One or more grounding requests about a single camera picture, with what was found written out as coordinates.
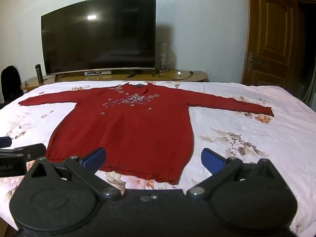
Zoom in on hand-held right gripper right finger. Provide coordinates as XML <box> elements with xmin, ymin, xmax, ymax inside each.
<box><xmin>186</xmin><ymin>148</ymin><xmax>284</xmax><ymax>201</ymax></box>

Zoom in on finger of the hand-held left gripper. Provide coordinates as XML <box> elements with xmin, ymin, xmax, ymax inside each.
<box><xmin>0</xmin><ymin>143</ymin><xmax>47</xmax><ymax>164</ymax></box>
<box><xmin>0</xmin><ymin>136</ymin><xmax>12</xmax><ymax>149</ymax></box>

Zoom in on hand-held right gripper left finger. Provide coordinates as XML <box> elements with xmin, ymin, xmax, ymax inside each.
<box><xmin>25</xmin><ymin>147</ymin><xmax>122</xmax><ymax>201</ymax></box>

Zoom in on red knitted sweater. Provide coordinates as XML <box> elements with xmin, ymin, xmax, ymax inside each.
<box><xmin>18</xmin><ymin>83</ymin><xmax>275</xmax><ymax>185</ymax></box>

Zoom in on floral white bedsheet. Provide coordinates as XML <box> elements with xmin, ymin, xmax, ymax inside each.
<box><xmin>0</xmin><ymin>80</ymin><xmax>316</xmax><ymax>235</ymax></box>

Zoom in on black chair back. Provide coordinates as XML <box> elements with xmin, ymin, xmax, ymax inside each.
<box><xmin>0</xmin><ymin>65</ymin><xmax>24</xmax><ymax>103</ymax></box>

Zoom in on dark thermos bottle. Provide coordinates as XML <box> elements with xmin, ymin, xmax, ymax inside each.
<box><xmin>35</xmin><ymin>64</ymin><xmax>43</xmax><ymax>85</ymax></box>

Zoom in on wooden television cabinet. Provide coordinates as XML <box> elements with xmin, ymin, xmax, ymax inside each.
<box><xmin>20</xmin><ymin>69</ymin><xmax>209</xmax><ymax>91</ymax></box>

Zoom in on glass table lamp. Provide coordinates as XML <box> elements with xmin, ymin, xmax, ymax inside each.
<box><xmin>157</xmin><ymin>43</ymin><xmax>171</xmax><ymax>73</ymax></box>

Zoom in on curved black television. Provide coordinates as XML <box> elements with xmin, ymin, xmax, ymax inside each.
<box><xmin>41</xmin><ymin>0</ymin><xmax>157</xmax><ymax>82</ymax></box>

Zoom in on brown wooden door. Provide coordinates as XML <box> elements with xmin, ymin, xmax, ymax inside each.
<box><xmin>241</xmin><ymin>0</ymin><xmax>301</xmax><ymax>86</ymax></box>

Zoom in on black power cable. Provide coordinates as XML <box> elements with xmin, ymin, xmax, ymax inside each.
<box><xmin>151</xmin><ymin>71</ymin><xmax>202</xmax><ymax>80</ymax></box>

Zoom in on metal door handle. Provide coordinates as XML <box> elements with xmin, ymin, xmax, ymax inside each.
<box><xmin>247</xmin><ymin>53</ymin><xmax>262</xmax><ymax>72</ymax></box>

